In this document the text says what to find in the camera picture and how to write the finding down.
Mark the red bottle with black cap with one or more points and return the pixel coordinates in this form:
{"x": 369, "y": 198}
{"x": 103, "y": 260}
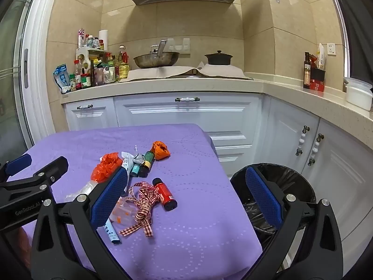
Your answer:
{"x": 164, "y": 195}

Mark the dark grey cloth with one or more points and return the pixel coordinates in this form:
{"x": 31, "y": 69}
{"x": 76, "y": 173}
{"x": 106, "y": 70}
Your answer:
{"x": 361, "y": 20}

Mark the black pot with lid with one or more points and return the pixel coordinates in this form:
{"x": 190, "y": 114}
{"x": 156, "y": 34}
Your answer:
{"x": 218, "y": 59}

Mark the blue and white sachet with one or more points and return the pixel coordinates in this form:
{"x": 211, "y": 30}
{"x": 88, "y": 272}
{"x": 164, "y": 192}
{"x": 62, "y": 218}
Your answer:
{"x": 112, "y": 233}

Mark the silver foil wrapper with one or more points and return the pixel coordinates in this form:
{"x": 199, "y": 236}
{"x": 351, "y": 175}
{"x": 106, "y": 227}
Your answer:
{"x": 139, "y": 159}

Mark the red snack packet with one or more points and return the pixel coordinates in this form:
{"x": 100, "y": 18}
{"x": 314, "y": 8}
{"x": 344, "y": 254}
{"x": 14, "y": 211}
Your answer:
{"x": 313, "y": 61}

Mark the white wall socket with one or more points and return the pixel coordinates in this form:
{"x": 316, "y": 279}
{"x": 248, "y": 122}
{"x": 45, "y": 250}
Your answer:
{"x": 331, "y": 49}

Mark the red box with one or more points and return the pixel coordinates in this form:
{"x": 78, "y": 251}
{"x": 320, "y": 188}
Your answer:
{"x": 317, "y": 85}

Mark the white and yellow packet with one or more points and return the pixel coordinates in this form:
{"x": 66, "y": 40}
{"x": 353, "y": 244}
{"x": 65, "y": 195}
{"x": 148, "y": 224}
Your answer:
{"x": 321, "y": 55}

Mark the long white packet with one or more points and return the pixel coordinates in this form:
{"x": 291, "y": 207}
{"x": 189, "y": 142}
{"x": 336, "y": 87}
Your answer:
{"x": 126, "y": 160}

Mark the clear bag with orange print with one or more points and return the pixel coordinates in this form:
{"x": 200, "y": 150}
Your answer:
{"x": 123, "y": 213}

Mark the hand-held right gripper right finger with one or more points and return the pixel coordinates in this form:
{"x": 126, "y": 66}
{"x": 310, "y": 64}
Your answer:
{"x": 263, "y": 198}

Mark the orange plastic bag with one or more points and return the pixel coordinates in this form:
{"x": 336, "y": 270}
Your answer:
{"x": 105, "y": 166}

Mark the blue snack bag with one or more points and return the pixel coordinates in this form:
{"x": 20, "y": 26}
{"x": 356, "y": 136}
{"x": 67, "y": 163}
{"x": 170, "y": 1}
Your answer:
{"x": 61, "y": 77}

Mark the yellow cooking oil jug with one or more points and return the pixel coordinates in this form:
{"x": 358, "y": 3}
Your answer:
{"x": 122, "y": 70}

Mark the orange wrapper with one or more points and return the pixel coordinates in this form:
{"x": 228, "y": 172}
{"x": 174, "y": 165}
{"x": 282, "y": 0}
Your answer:
{"x": 160, "y": 151}

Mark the white sliding door frame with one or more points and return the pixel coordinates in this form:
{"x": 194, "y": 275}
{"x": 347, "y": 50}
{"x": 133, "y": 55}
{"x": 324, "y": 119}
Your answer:
{"x": 38, "y": 78}

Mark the trash bin with black liner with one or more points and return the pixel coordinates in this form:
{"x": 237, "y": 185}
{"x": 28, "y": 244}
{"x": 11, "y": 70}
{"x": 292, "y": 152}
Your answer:
{"x": 297, "y": 180}

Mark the metal wok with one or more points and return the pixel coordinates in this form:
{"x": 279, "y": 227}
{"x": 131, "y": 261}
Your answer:
{"x": 156, "y": 59}

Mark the dark olive oil bottle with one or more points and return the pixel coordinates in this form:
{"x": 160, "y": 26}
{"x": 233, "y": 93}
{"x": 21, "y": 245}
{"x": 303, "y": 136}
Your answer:
{"x": 307, "y": 73}

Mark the red checked ribbon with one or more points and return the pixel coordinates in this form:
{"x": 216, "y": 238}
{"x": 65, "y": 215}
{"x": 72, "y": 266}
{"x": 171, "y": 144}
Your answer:
{"x": 142, "y": 210}

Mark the white kitchen cabinet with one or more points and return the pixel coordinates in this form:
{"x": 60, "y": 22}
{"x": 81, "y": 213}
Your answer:
{"x": 186, "y": 113}

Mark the deep white plastic tub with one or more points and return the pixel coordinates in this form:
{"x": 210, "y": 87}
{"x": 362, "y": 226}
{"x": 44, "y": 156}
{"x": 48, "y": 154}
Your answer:
{"x": 358, "y": 97}

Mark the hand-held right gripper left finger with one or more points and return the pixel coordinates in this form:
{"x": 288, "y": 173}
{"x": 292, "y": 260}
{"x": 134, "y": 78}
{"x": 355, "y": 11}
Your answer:
{"x": 109, "y": 198}

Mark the small teal bottle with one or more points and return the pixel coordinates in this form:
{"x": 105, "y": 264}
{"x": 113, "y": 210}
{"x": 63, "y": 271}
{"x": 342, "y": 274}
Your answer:
{"x": 135, "y": 170}

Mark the shallow white plastic tub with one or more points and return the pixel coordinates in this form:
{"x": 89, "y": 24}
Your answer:
{"x": 360, "y": 82}

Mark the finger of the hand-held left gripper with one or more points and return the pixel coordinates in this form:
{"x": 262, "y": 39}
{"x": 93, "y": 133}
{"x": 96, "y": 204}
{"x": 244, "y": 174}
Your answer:
{"x": 19, "y": 163}
{"x": 55, "y": 167}

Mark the white wall hooks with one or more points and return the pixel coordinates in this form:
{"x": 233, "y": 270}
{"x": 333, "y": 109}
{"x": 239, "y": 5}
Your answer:
{"x": 185, "y": 46}

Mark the clear plastic wrap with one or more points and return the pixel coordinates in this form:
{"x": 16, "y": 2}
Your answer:
{"x": 84, "y": 189}

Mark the cluster of condiment bottles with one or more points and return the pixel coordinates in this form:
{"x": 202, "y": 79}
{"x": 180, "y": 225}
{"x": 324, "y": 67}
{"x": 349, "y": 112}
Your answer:
{"x": 86, "y": 81}

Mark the purple tablecloth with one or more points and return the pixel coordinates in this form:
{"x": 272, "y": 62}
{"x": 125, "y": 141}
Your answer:
{"x": 189, "y": 239}

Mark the white paper towel roll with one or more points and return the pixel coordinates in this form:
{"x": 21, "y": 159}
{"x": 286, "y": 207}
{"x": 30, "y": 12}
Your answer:
{"x": 103, "y": 38}

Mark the green bag roll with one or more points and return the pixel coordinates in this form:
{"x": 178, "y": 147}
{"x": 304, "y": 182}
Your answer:
{"x": 146, "y": 164}

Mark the black holder box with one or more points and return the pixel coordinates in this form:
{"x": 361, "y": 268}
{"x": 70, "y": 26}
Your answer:
{"x": 317, "y": 73}

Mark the white spice rack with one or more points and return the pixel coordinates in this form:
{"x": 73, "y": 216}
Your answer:
{"x": 81, "y": 57}

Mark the beige stove cover cloth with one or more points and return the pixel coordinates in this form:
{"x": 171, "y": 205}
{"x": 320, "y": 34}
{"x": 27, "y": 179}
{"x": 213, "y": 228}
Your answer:
{"x": 174, "y": 71}

